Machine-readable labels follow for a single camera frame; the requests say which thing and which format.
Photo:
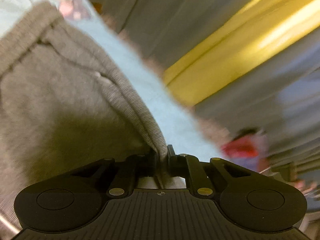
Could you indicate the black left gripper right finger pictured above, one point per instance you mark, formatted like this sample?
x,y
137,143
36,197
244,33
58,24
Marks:
x,y
250,200

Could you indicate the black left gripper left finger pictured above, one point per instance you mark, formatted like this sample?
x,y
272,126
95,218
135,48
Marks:
x,y
71,200

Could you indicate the grey sweatpants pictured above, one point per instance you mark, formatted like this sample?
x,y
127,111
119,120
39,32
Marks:
x,y
66,104

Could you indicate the light blue bed sheet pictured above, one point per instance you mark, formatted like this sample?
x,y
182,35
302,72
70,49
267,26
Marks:
x,y
178,127

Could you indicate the yellow curtain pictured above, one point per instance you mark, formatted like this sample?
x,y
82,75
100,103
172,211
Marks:
x,y
257,32

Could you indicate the grey curtain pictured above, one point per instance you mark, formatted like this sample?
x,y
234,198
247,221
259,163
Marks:
x,y
280,95

